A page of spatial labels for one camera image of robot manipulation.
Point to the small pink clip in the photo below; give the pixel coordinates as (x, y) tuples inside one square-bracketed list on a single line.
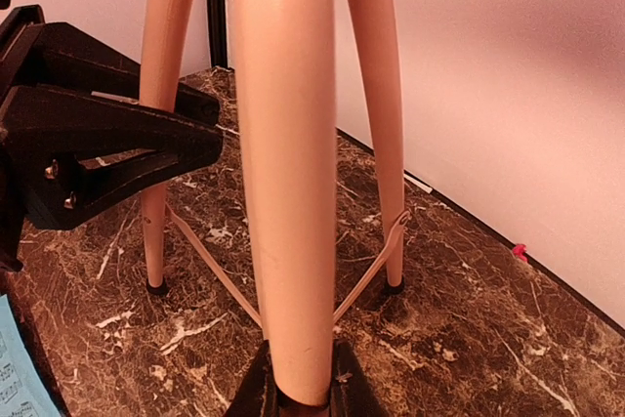
[(520, 252)]

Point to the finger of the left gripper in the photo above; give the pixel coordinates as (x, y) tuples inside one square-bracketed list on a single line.
[(70, 66), (61, 178)]

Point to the left black frame post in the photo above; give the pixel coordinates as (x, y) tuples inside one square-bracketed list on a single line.
[(217, 32)]

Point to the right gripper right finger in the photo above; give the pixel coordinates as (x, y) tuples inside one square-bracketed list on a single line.
[(350, 393)]

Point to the blue sheet music paper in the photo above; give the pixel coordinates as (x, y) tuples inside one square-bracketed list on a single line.
[(22, 391)]

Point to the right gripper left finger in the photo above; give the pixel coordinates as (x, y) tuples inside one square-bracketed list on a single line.
[(257, 395)]

